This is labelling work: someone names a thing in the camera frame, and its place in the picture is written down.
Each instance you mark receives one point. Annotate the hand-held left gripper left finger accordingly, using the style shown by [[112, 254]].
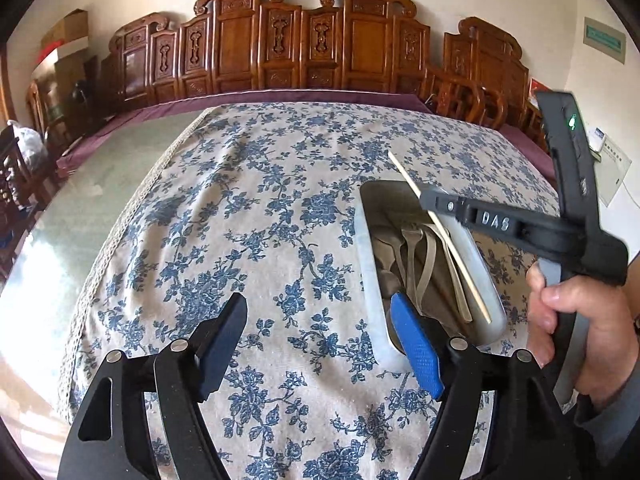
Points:
[[222, 347]]

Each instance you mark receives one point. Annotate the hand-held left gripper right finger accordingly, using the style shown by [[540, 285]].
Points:
[[417, 347]]

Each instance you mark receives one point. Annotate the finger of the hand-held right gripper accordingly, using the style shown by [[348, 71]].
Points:
[[480, 220]]

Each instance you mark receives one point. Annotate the wooden chopstick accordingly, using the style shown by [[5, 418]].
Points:
[[470, 285]]

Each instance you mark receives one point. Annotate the white plastic fork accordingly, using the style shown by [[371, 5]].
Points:
[[411, 240]]

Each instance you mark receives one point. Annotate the metal tray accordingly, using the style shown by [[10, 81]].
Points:
[[367, 270]]

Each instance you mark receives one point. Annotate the small white spoon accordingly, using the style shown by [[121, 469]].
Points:
[[387, 255]]

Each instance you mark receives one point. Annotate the person's right forearm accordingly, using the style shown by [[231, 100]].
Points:
[[610, 435]]

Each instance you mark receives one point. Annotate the person's right hand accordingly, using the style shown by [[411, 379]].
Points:
[[607, 340]]

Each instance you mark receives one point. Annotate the purple armchair cushion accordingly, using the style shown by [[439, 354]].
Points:
[[530, 150]]

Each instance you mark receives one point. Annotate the blue floral tablecloth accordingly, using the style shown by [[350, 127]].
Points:
[[250, 220]]

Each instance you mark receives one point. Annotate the carved wooden armchair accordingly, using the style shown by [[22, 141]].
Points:
[[487, 65]]

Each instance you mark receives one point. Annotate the long purple bench cushion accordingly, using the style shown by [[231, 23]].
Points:
[[150, 115]]

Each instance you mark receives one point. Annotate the long carved wooden bench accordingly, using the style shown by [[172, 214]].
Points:
[[280, 45]]

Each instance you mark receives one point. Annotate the dark wooden chair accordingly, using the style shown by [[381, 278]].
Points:
[[15, 180]]

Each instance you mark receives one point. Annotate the white plastic bag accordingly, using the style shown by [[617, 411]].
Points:
[[27, 145]]

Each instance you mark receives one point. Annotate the stacked cardboard boxes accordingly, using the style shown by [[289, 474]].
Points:
[[67, 45]]

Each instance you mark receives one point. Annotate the green wall distribution box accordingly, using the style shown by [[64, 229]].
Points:
[[605, 40]]

